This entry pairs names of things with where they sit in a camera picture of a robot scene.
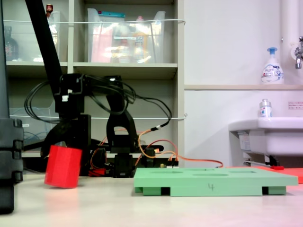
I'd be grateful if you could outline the beige shelf unit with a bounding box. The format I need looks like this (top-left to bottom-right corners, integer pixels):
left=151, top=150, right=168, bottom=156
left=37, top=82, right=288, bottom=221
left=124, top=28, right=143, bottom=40
left=0, top=0, right=185, bottom=175

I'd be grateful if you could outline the teal topped packet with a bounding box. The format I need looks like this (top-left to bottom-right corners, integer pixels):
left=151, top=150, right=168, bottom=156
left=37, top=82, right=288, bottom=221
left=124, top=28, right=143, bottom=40
left=98, top=10, right=126, bottom=22

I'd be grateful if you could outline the small orange flat block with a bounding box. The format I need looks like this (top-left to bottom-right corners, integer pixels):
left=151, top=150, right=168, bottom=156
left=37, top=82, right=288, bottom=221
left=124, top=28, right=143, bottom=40
left=279, top=167, right=303, bottom=184

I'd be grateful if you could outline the white shelf guard cord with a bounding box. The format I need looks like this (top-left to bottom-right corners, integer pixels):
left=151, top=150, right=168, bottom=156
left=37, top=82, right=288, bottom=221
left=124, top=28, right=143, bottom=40
left=9, top=113, right=188, bottom=120
left=3, top=18, right=186, bottom=26

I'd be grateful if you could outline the thin orange wire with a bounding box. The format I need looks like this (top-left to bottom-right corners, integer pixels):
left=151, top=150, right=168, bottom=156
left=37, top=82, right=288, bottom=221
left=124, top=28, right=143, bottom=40
left=138, top=127, right=224, bottom=169

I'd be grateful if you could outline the small clear sanitizer bottle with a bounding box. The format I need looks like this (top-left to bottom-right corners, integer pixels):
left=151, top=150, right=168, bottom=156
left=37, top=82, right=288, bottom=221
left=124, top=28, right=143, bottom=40
left=258, top=98, right=273, bottom=118

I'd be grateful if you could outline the white sink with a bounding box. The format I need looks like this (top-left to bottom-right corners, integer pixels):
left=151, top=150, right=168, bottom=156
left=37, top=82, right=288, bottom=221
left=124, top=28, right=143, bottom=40
left=228, top=117, right=303, bottom=157

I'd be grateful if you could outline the yellow label bottle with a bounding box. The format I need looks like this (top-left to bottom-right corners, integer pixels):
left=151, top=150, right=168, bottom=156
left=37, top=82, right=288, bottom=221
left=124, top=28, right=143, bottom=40
left=132, top=15, right=149, bottom=63

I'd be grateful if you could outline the small circuit board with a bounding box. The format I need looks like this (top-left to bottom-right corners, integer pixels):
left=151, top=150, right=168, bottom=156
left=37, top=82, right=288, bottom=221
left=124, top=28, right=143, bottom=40
left=160, top=160, right=180, bottom=169

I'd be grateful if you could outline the large clear plastic bin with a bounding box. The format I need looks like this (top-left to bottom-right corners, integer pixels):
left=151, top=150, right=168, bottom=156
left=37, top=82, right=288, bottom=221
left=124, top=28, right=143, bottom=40
left=87, top=8, right=166, bottom=64

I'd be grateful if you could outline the metal faucet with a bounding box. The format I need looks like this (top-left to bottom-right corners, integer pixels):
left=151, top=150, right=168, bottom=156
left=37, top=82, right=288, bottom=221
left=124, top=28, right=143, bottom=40
left=290, top=36, right=303, bottom=70

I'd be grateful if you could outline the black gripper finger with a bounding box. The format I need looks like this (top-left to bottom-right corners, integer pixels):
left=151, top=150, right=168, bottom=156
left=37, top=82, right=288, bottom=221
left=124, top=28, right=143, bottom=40
left=40, top=117, right=74, bottom=159
left=66, top=114, right=92, bottom=152

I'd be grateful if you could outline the black arm wire bundle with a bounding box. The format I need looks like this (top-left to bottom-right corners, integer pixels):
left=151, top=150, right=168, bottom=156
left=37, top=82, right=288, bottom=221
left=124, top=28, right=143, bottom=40
left=24, top=75, right=137, bottom=125

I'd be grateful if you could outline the low clear plastic bin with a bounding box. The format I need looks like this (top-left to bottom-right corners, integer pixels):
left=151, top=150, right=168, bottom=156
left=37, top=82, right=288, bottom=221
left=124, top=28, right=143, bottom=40
left=9, top=107, right=60, bottom=148

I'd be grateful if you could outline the green shape sorter board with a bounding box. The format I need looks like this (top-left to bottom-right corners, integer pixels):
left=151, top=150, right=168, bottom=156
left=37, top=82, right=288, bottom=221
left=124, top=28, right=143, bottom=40
left=133, top=167, right=299, bottom=197

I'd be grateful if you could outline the red and black base mount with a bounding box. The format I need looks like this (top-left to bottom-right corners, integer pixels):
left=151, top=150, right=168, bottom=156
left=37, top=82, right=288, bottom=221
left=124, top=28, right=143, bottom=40
left=89, top=139, right=164, bottom=178

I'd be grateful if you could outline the white pump soap bottle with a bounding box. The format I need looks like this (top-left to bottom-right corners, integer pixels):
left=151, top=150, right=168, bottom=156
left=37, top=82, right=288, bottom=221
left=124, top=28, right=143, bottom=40
left=261, top=47, right=285, bottom=85

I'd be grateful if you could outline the red octagonal pillar block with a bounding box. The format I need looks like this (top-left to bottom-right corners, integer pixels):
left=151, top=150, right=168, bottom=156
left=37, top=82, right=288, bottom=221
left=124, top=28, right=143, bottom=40
left=44, top=145, right=83, bottom=189

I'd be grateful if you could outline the thin black twin cable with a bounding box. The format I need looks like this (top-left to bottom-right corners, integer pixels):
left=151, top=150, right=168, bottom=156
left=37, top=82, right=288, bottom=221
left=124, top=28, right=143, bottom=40
left=132, top=93, right=173, bottom=131

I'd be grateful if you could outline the pink package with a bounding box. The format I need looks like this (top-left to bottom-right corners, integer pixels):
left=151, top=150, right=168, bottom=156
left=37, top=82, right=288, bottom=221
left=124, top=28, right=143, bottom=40
left=91, top=26, right=113, bottom=63

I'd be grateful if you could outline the dark round bottle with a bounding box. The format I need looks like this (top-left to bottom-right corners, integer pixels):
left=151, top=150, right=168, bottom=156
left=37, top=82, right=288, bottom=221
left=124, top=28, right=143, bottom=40
left=3, top=26, right=19, bottom=61

